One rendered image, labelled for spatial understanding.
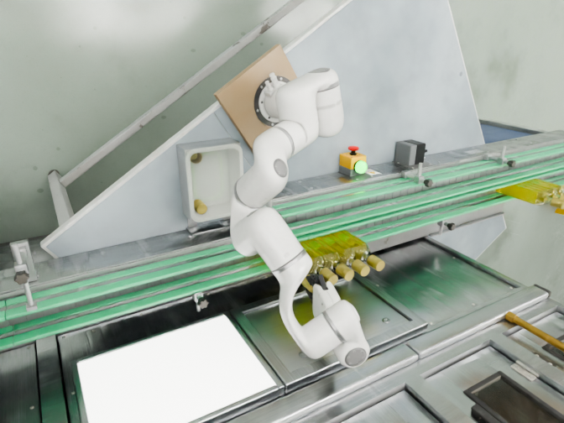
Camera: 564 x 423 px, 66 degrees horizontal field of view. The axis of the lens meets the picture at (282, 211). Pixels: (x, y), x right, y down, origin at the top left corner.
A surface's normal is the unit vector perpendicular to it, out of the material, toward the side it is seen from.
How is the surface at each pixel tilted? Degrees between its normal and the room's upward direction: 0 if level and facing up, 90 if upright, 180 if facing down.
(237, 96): 0
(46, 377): 90
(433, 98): 0
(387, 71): 0
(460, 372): 90
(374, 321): 90
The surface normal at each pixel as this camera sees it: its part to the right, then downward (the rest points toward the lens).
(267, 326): 0.00, -0.92
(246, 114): 0.50, 0.33
